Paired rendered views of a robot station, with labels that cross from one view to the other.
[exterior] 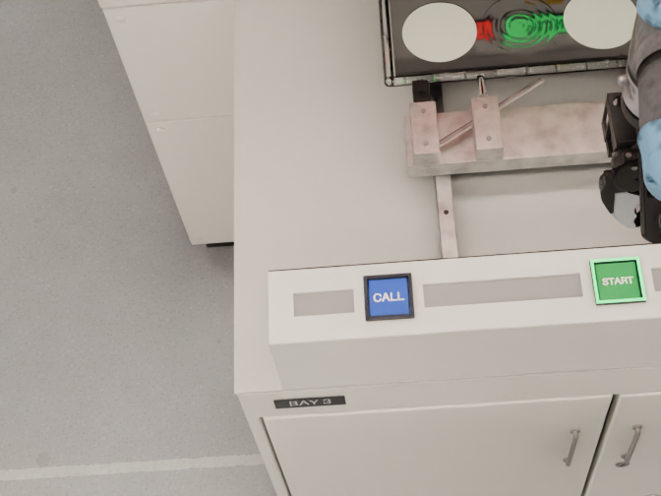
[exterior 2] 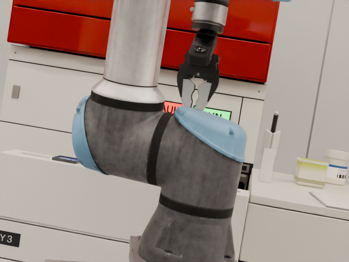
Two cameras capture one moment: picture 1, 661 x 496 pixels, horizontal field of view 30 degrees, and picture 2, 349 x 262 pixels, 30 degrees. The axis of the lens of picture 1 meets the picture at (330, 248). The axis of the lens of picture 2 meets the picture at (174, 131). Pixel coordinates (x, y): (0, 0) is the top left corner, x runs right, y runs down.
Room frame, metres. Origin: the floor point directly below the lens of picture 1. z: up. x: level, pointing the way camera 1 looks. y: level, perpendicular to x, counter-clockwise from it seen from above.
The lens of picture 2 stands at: (-0.83, -0.29, 1.14)
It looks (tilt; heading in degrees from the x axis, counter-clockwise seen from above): 3 degrees down; 0
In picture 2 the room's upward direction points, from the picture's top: 9 degrees clockwise
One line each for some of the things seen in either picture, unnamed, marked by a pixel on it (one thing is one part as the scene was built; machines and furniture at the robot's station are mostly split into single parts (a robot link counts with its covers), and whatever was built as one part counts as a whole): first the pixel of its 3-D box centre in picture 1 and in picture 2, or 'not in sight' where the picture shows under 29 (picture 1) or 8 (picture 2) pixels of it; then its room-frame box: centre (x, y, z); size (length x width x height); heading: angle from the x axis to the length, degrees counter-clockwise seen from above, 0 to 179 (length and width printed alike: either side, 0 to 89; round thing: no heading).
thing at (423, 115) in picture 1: (424, 132); not in sight; (0.88, -0.15, 0.89); 0.08 x 0.03 x 0.03; 174
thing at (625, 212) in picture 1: (621, 189); (188, 99); (0.61, -0.30, 1.14); 0.06 x 0.03 x 0.09; 173
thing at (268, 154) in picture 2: not in sight; (268, 155); (0.82, -0.53, 1.03); 0.06 x 0.04 x 0.13; 174
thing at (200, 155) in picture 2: not in sight; (201, 155); (0.17, -0.33, 1.06); 0.13 x 0.12 x 0.14; 77
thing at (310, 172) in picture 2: not in sight; (310, 172); (0.90, -0.65, 1.00); 0.07 x 0.07 x 0.07; 87
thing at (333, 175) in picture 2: not in sight; (334, 167); (1.07, -0.76, 1.01); 0.07 x 0.07 x 0.10
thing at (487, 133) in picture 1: (486, 128); not in sight; (0.87, -0.22, 0.89); 0.08 x 0.03 x 0.03; 174
